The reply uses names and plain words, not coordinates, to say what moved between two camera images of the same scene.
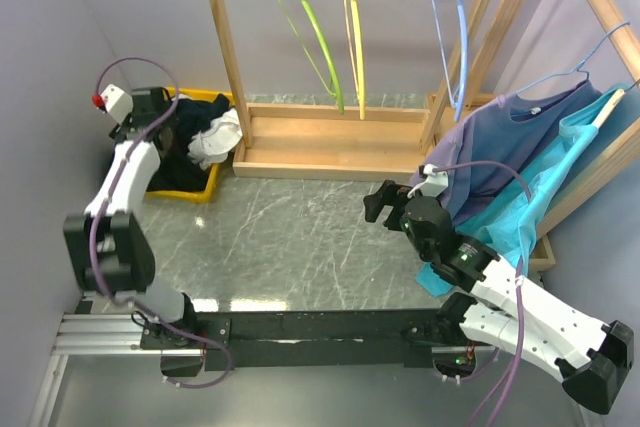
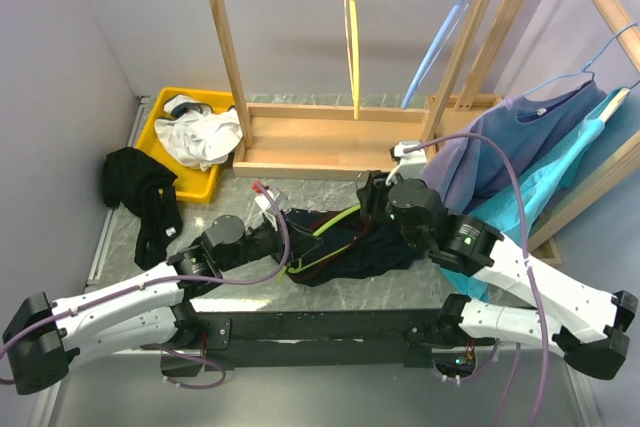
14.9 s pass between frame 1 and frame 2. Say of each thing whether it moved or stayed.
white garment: stayed
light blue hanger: moved
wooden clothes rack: stayed
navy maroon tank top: moved
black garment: moved
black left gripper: moved
